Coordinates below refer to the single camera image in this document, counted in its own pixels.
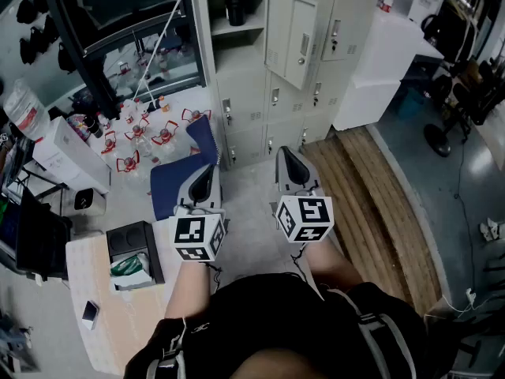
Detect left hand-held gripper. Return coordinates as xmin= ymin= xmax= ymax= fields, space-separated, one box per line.
xmin=168 ymin=163 xmax=228 ymax=263

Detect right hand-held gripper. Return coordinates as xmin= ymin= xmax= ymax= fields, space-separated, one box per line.
xmin=270 ymin=145 xmax=335 ymax=244

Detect beige metal locker cabinet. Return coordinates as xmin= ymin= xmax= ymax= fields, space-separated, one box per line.
xmin=189 ymin=0 xmax=386 ymax=171

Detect black object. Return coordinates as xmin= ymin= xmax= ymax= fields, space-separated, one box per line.
xmin=225 ymin=0 xmax=246 ymax=27

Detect person's left forearm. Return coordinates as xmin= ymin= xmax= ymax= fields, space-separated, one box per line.
xmin=163 ymin=261 xmax=212 ymax=320

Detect person's right forearm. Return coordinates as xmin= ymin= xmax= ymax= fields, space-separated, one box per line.
xmin=299 ymin=242 xmax=364 ymax=292

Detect grey metal locker door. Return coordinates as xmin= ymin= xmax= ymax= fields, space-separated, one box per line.
xmin=264 ymin=0 xmax=319 ymax=91

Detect black tray box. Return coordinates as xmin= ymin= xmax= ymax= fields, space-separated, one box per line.
xmin=105 ymin=220 xmax=166 ymax=292

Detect blue padded chair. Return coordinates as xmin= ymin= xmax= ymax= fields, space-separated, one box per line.
xmin=149 ymin=114 xmax=224 ymax=223

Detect wooden slat platform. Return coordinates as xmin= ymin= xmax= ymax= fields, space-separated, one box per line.
xmin=301 ymin=126 xmax=443 ymax=315

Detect green packet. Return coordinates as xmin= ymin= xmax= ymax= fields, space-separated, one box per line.
xmin=109 ymin=253 xmax=153 ymax=280

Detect person's black shirt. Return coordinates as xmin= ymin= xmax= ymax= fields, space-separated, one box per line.
xmin=124 ymin=272 xmax=431 ymax=379

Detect small white and black appliance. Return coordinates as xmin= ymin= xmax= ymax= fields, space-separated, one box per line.
xmin=62 ymin=187 xmax=107 ymax=217

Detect beige desk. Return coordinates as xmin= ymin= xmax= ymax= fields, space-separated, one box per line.
xmin=65 ymin=219 xmax=186 ymax=377

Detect small flat phone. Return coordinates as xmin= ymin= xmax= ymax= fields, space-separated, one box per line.
xmin=81 ymin=299 xmax=99 ymax=331

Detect cluster of small white bottles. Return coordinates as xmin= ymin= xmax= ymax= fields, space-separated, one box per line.
xmin=96 ymin=97 xmax=151 ymax=130

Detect black thermos flask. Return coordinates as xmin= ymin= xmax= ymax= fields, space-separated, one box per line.
xmin=84 ymin=114 xmax=104 ymax=139

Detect white cardboard box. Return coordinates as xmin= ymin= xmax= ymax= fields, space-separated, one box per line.
xmin=32 ymin=115 xmax=112 ymax=196

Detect colourful patterned ball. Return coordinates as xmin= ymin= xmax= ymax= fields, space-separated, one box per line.
xmin=65 ymin=113 xmax=94 ymax=141

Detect black fan stand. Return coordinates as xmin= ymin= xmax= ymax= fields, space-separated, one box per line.
xmin=423 ymin=122 xmax=453 ymax=158

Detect blue bin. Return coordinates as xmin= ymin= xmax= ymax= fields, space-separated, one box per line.
xmin=398 ymin=87 xmax=425 ymax=120

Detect white table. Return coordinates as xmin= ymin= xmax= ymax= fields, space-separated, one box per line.
xmin=332 ymin=8 xmax=445 ymax=132

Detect black framed glass tank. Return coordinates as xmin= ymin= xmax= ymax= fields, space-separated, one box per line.
xmin=39 ymin=0 xmax=208 ymax=120

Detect pair of white shoes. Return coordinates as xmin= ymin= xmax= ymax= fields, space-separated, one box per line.
xmin=479 ymin=217 xmax=504 ymax=242

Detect large clear water jug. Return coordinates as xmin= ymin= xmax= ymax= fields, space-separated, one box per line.
xmin=2 ymin=77 xmax=51 ymax=141

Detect black chair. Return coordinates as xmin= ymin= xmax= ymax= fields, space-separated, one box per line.
xmin=421 ymin=0 xmax=478 ymax=65

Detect row of black bags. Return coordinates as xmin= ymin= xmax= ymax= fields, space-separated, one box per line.
xmin=15 ymin=0 xmax=78 ymax=74

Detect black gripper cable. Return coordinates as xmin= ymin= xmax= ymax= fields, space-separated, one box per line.
xmin=290 ymin=242 xmax=312 ymax=283
xmin=203 ymin=261 xmax=224 ymax=294

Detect group of red-handled bottles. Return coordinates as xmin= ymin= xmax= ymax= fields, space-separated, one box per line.
xmin=100 ymin=107 xmax=213 ymax=173

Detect grey shoulder strap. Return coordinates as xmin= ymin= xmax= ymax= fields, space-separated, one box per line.
xmin=335 ymin=288 xmax=418 ymax=379
xmin=144 ymin=317 xmax=187 ymax=379

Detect black wire rack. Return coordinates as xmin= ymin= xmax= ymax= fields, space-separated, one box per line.
xmin=0 ymin=134 xmax=70 ymax=215

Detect white rope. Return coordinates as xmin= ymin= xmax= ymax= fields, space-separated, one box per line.
xmin=132 ymin=0 xmax=190 ymax=102

